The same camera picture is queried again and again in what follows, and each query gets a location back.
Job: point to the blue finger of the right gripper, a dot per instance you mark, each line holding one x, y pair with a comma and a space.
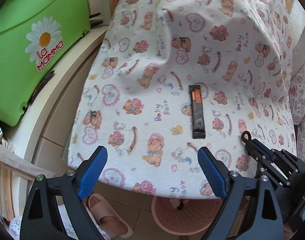
262, 147

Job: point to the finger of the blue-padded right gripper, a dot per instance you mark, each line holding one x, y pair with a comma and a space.
263, 218

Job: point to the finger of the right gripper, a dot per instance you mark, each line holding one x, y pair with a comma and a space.
253, 151

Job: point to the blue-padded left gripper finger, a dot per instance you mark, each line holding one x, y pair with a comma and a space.
74, 186

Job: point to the black round hair tie ornament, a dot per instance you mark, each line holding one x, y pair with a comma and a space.
246, 136

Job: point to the stack of old books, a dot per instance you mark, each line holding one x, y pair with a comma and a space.
6, 205

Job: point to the black orange sachet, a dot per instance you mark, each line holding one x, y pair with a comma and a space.
198, 130

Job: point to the pink plastic waste basket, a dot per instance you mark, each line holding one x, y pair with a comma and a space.
184, 217

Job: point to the patterned cushion right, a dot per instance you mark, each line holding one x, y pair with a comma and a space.
297, 105

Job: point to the pink slipper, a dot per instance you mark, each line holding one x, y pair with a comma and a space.
110, 223

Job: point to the white cabinet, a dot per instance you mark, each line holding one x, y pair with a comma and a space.
41, 134

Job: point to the bear-print table cloth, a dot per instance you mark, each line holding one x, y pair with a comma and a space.
136, 101

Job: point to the black pen on cabinet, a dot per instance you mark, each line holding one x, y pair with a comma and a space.
41, 85

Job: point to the green plastic storage bin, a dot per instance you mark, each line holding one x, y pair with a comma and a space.
34, 34

